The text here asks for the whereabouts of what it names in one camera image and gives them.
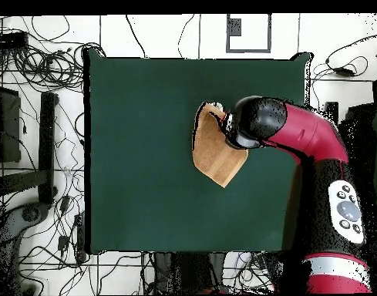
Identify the tan terry towel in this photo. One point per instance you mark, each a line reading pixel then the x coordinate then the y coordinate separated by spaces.
pixel 216 157

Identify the long black power strip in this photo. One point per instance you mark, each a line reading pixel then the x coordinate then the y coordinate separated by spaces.
pixel 80 237

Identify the dark green table cloth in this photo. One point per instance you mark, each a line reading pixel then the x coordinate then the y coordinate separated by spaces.
pixel 129 92

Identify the small black power adapter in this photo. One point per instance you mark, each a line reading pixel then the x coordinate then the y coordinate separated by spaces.
pixel 64 204
pixel 63 243

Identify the black metal stand base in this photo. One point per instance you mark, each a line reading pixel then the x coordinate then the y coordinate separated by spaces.
pixel 331 108
pixel 46 148

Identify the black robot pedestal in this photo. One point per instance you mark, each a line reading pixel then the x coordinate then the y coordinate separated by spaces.
pixel 188 271

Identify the black flat panel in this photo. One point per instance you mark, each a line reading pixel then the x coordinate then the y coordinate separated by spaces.
pixel 360 114
pixel 9 123

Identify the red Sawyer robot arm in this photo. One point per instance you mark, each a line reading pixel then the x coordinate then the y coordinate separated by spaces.
pixel 308 135

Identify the grey square floor frame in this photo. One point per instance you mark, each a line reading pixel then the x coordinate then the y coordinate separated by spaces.
pixel 249 51

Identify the dark wheeled stand foot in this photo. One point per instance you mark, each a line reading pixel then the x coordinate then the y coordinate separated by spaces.
pixel 12 225

